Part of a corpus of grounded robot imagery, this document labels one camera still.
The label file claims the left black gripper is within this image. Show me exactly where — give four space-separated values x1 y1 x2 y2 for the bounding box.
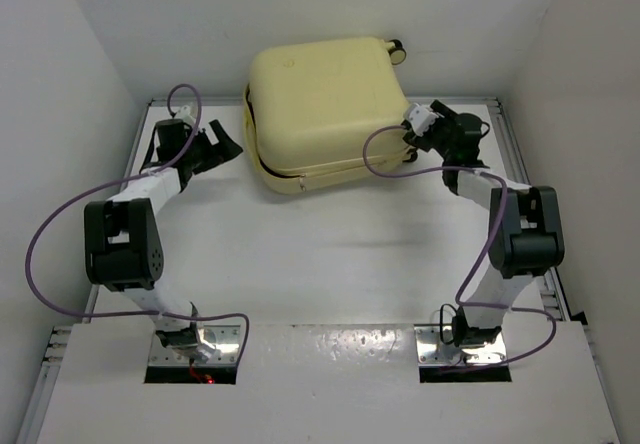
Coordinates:
180 119 241 173

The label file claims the cream yellow hard-shell suitcase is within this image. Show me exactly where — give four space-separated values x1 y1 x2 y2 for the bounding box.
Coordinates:
243 37 411 195

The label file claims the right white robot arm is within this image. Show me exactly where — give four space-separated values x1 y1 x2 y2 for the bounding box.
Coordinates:
403 101 565 347

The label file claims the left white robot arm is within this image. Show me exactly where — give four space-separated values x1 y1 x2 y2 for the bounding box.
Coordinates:
84 118 243 363

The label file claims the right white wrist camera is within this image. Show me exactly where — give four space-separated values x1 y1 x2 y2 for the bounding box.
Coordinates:
404 103 438 137

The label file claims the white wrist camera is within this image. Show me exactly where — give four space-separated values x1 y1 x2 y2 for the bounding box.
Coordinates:
404 103 438 137
173 105 198 125

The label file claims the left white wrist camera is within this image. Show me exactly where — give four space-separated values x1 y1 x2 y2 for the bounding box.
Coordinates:
173 105 198 125

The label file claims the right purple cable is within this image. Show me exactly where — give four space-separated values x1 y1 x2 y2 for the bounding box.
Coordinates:
362 123 558 373

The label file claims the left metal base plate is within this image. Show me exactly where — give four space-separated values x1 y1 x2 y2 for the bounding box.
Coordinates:
148 325 241 368

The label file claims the metal base plate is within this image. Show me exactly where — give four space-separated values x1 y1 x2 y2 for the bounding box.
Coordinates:
148 325 241 368
414 324 507 368

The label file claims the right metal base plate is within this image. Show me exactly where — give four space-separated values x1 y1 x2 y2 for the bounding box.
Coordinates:
414 324 507 368

